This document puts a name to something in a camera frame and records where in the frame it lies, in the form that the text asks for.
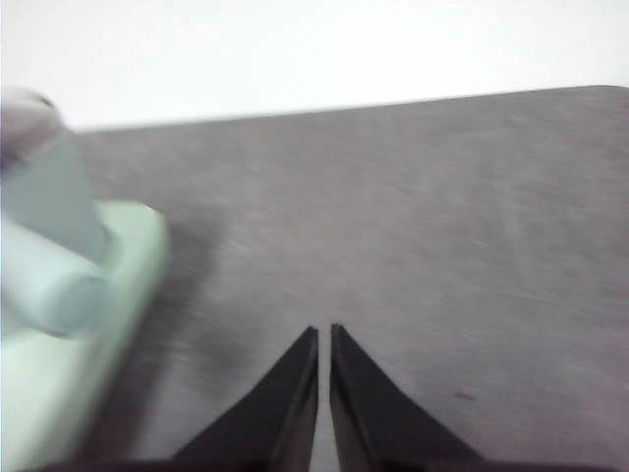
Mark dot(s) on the glass lid with green knob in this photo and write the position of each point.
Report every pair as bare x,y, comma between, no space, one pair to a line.
24,123

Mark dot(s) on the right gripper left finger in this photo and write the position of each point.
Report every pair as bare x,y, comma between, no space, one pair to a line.
275,418

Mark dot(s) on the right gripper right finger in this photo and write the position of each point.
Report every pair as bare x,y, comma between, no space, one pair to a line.
373,418

